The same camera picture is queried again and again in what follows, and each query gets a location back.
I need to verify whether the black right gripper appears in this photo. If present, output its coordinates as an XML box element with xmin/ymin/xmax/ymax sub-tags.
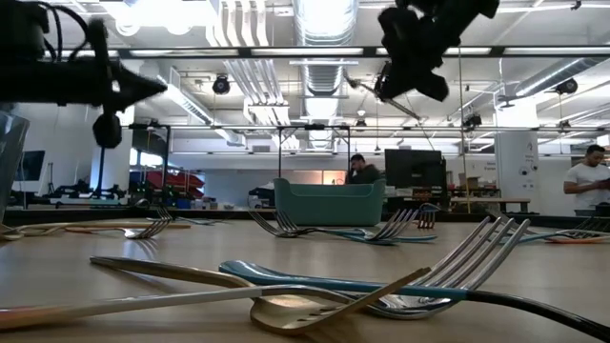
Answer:
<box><xmin>375</xmin><ymin>0</ymin><xmax>449</xmax><ymax>102</ymax></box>

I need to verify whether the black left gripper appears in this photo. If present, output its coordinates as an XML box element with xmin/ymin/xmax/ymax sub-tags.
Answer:
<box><xmin>0</xmin><ymin>21</ymin><xmax>168</xmax><ymax>115</ymax></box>

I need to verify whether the teal green plastic bin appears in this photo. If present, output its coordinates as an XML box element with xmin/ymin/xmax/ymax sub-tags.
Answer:
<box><xmin>273</xmin><ymin>177</ymin><xmax>387</xmax><ymax>228</ymax></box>

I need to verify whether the black ceiling speaker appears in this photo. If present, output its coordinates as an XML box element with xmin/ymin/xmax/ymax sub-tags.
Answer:
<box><xmin>554</xmin><ymin>76</ymin><xmax>580</xmax><ymax>96</ymax></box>
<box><xmin>211</xmin><ymin>74</ymin><xmax>232</xmax><ymax>96</ymax></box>

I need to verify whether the black monitor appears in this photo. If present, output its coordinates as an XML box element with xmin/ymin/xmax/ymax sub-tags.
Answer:
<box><xmin>384</xmin><ymin>148</ymin><xmax>448</xmax><ymax>201</ymax></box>

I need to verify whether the thin vertical rod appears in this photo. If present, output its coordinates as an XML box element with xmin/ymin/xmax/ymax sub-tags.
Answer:
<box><xmin>456</xmin><ymin>45</ymin><xmax>466</xmax><ymax>214</ymax></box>

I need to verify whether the person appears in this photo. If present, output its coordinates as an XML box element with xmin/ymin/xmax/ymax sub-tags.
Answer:
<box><xmin>562</xmin><ymin>144</ymin><xmax>610</xmax><ymax>218</ymax></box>
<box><xmin>346</xmin><ymin>152</ymin><xmax>384</xmax><ymax>186</ymax></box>

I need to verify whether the red machine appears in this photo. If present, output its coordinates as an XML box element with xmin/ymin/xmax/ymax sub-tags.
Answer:
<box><xmin>142</xmin><ymin>170</ymin><xmax>207</xmax><ymax>200</ymax></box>

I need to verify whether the black overhead crossbar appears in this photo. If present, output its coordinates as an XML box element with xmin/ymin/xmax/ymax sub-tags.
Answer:
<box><xmin>113</xmin><ymin>45</ymin><xmax>610</xmax><ymax>59</ymax></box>

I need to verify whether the wooden bench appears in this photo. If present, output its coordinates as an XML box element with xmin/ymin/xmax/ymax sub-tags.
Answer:
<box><xmin>450</xmin><ymin>196</ymin><xmax>532</xmax><ymax>214</ymax></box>

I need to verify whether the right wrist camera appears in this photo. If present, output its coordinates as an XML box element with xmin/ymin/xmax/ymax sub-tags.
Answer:
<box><xmin>413</xmin><ymin>70</ymin><xmax>451</xmax><ymax>103</ymax></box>

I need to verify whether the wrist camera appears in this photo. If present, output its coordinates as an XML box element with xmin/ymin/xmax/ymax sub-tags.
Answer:
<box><xmin>91</xmin><ymin>112</ymin><xmax>123</xmax><ymax>150</ymax></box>
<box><xmin>413</xmin><ymin>70</ymin><xmax>451</xmax><ymax>103</ymax></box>

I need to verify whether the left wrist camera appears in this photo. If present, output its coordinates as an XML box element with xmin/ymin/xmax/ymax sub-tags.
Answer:
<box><xmin>91</xmin><ymin>112</ymin><xmax>123</xmax><ymax>150</ymax></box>

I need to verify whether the silver ventilation duct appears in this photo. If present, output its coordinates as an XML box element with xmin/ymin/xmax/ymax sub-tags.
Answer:
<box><xmin>291</xmin><ymin>0</ymin><xmax>359</xmax><ymax>150</ymax></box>

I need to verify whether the black background rig frame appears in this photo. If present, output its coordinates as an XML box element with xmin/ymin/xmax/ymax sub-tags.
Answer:
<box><xmin>276</xmin><ymin>124</ymin><xmax>353</xmax><ymax>180</ymax></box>
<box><xmin>96</xmin><ymin>122</ymin><xmax>173</xmax><ymax>201</ymax></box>

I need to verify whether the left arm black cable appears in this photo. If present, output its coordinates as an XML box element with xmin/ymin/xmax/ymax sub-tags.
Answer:
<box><xmin>26</xmin><ymin>0</ymin><xmax>92</xmax><ymax>63</ymax></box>

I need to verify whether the wall screen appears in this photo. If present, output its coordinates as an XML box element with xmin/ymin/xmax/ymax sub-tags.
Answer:
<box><xmin>12</xmin><ymin>150</ymin><xmax>48</xmax><ymax>183</ymax></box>

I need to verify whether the black aluminium table frame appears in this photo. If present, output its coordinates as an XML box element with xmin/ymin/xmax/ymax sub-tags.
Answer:
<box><xmin>0</xmin><ymin>208</ymin><xmax>610</xmax><ymax>230</ymax></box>

